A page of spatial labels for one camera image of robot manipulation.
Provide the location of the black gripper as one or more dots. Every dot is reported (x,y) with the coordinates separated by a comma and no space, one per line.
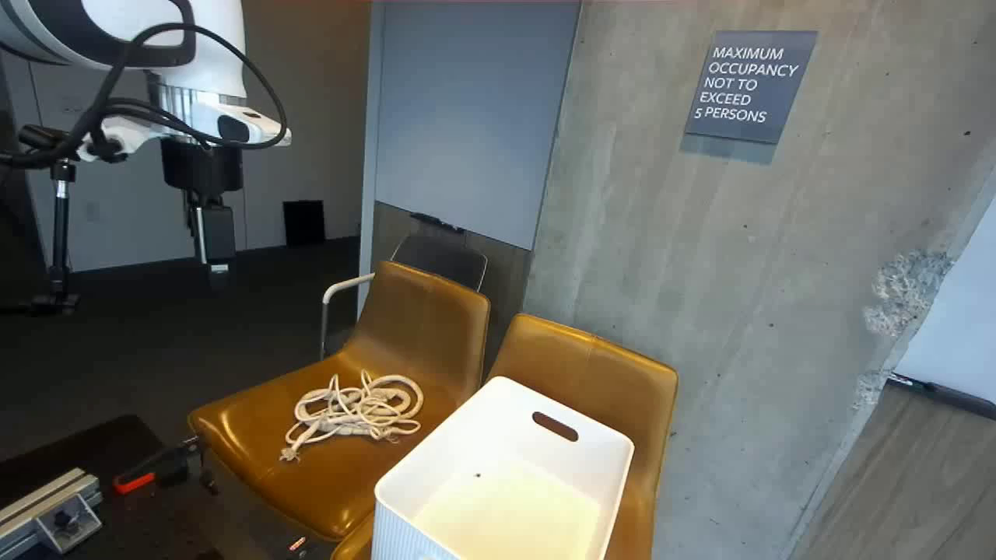
(203,169)

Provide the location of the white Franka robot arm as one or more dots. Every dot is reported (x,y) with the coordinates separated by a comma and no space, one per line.
(176,41)

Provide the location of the white plastic storage bin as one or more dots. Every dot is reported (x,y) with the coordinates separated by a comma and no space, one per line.
(499,436)

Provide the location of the small black floor box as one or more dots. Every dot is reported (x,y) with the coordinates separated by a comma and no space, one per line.
(303,221)

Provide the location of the gold leather chair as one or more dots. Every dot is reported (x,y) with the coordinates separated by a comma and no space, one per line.
(591,362)
(416,323)

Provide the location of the black whiteboard ledge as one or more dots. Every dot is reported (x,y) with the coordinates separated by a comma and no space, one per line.
(439,219)

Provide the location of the black camera tripod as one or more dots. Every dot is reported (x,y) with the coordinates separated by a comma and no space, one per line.
(59,229)

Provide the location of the white wall whiteboard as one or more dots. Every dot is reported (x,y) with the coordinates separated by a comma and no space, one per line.
(469,113)

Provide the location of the grey occupancy wall sign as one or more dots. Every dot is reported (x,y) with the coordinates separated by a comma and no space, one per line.
(747,87)

